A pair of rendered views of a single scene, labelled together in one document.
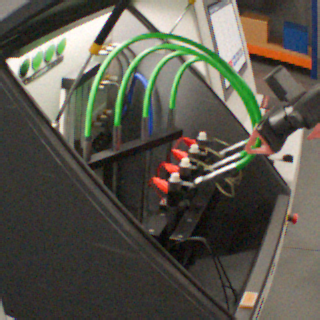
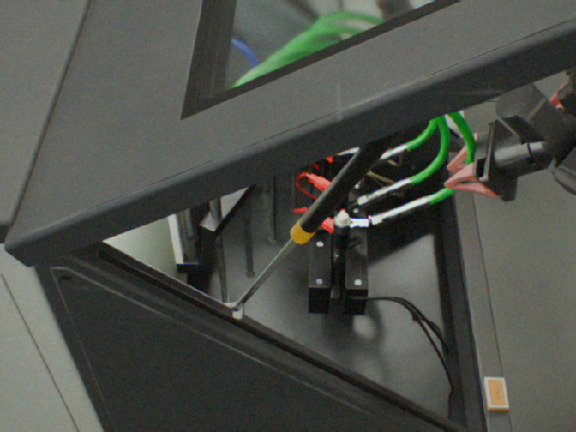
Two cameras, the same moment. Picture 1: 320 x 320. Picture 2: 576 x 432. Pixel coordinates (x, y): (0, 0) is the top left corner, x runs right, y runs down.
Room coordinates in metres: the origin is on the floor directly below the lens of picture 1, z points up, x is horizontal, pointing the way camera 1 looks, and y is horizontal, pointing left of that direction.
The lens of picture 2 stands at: (0.50, 0.23, 2.01)
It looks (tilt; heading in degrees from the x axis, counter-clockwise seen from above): 50 degrees down; 346
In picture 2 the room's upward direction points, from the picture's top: straight up
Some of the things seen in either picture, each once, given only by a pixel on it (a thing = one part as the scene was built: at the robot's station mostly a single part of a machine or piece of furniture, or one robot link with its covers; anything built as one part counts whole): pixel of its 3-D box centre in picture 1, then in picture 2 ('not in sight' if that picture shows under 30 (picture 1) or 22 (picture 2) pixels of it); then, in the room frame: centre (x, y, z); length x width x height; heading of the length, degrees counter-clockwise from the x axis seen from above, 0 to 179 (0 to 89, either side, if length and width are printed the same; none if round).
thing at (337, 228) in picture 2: (175, 223); (345, 261); (1.21, -0.04, 0.99); 0.05 x 0.03 x 0.21; 74
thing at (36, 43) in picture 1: (72, 24); not in sight; (1.29, 0.22, 1.43); 0.54 x 0.03 x 0.02; 164
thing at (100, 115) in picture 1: (104, 81); not in sight; (1.52, 0.16, 1.20); 0.13 x 0.03 x 0.31; 164
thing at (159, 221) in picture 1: (182, 228); (335, 236); (1.33, -0.07, 0.91); 0.34 x 0.10 x 0.15; 164
